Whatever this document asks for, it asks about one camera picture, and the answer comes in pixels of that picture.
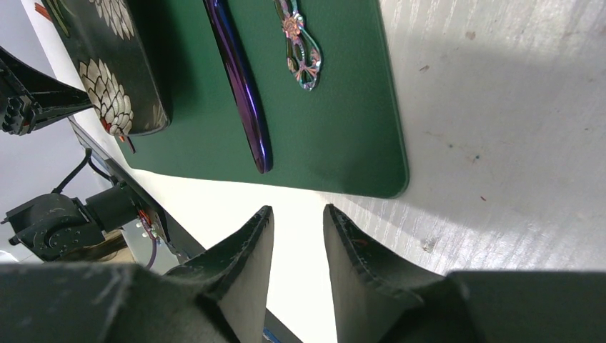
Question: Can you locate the orange plastic fork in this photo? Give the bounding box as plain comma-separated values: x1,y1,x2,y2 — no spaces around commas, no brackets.
34,2,52,21

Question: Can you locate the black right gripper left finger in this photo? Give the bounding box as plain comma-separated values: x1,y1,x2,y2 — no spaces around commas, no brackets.
1,206,274,342

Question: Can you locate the black floral square plate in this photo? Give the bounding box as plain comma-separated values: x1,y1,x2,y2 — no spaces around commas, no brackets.
43,0,171,137

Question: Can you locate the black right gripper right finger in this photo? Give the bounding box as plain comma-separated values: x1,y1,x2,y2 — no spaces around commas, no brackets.
323,204,605,342

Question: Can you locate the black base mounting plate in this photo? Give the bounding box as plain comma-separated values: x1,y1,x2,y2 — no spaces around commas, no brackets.
69,119,301,342

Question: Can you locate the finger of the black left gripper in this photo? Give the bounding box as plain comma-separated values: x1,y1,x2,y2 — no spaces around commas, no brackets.
1,49,93,136

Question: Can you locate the gold copper spoon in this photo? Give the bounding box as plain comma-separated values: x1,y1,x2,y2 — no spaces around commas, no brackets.
274,0,322,91

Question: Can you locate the blue plastic knife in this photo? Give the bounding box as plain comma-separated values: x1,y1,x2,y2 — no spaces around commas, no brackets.
203,0,273,174

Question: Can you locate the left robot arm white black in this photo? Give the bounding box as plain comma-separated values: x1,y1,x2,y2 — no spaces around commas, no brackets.
1,49,140,262

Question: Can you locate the green placemat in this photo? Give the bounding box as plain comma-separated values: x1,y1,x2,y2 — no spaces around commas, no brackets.
124,1,409,199

